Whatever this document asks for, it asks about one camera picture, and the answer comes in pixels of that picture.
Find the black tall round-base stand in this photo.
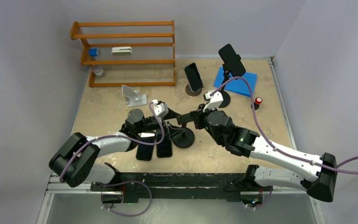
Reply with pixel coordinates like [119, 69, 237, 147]
[219, 64, 231, 108]

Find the phone on tall stand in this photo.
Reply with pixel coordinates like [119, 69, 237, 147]
[218, 44, 246, 77]

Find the blue foam mat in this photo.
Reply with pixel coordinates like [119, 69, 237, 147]
[213, 67, 258, 97]

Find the black phone from silver stand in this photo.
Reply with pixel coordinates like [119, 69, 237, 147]
[136, 132, 156, 161]

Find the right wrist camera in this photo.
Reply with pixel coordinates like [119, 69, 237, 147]
[203, 90, 223, 112]

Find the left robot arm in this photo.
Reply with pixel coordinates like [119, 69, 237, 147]
[48, 102, 180, 191]

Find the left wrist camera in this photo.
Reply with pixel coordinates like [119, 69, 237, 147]
[151, 99, 169, 119]

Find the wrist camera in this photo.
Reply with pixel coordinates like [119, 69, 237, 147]
[151, 99, 169, 119]
[203, 90, 223, 112]

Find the small clear plastic jar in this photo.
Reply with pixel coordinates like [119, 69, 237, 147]
[90, 65, 104, 77]

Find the red black button knob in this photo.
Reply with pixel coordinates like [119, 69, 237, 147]
[251, 97, 263, 110]

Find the phone on wooden puck stand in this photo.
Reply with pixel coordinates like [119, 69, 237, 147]
[184, 63, 203, 91]

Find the silver folding phone stand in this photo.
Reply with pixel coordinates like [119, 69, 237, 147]
[121, 85, 147, 107]

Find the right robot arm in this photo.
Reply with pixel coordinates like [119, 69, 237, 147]
[177, 109, 337, 203]

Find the orange wooden rack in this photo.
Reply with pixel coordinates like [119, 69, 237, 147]
[69, 20, 177, 88]

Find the white flat device on rack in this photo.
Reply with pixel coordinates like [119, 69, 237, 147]
[111, 46, 132, 56]

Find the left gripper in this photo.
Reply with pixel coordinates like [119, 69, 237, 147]
[136, 107, 186, 138]

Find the blue white small box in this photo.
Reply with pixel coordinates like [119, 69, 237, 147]
[89, 48, 100, 57]

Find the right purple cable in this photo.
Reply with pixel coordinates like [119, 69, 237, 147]
[211, 77, 358, 211]

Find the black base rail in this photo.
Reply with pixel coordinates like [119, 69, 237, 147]
[90, 172, 270, 203]

